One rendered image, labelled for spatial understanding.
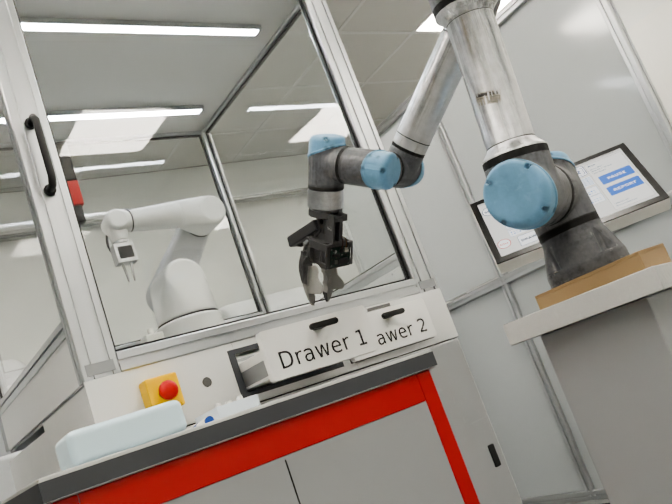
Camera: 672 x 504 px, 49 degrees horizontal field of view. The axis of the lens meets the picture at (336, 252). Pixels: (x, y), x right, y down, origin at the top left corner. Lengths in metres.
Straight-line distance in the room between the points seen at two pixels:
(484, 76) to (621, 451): 0.68
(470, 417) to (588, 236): 0.82
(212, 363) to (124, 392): 0.21
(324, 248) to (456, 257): 2.20
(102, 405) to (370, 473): 0.67
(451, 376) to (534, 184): 0.91
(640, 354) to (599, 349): 0.07
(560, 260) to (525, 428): 2.31
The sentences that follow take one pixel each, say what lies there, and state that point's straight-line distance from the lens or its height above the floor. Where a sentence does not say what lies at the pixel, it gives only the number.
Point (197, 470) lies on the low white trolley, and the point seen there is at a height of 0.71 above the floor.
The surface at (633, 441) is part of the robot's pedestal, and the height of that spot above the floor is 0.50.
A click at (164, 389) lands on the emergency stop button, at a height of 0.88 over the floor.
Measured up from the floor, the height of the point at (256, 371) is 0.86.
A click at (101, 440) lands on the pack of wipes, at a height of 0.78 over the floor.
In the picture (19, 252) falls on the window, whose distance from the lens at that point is 1.94.
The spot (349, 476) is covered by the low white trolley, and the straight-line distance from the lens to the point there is 1.08.
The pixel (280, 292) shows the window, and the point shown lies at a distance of 1.82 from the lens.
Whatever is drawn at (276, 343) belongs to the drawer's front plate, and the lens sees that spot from 1.56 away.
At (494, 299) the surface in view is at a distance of 3.52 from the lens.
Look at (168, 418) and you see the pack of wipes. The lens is 0.99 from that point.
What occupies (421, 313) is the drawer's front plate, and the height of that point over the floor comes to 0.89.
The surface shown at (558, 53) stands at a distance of 3.15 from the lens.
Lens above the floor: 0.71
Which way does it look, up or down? 12 degrees up
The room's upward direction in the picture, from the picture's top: 20 degrees counter-clockwise
